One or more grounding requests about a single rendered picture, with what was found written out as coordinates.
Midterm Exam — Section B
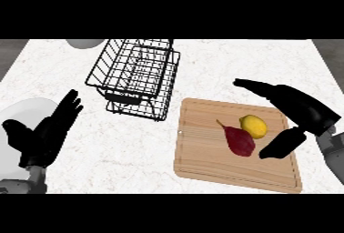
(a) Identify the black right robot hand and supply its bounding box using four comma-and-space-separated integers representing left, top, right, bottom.
232, 77, 342, 160

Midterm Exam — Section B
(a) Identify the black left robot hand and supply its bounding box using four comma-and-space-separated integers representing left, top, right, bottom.
1, 88, 84, 169

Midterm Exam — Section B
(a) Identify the dark red pear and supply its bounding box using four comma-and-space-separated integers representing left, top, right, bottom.
215, 118, 257, 158

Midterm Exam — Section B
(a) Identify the wooden cutting board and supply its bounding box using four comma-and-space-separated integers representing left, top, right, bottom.
171, 96, 304, 194

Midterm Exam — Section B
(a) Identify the white round plate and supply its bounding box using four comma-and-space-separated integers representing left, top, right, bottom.
0, 97, 59, 181

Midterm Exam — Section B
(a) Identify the yellow lemon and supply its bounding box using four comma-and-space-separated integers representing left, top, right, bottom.
238, 114, 269, 140

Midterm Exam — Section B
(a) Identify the grey round bowl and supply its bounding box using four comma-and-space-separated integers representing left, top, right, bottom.
66, 39, 106, 50

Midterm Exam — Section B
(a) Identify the black wire tiered basket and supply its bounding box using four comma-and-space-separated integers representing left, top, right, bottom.
84, 38, 183, 122

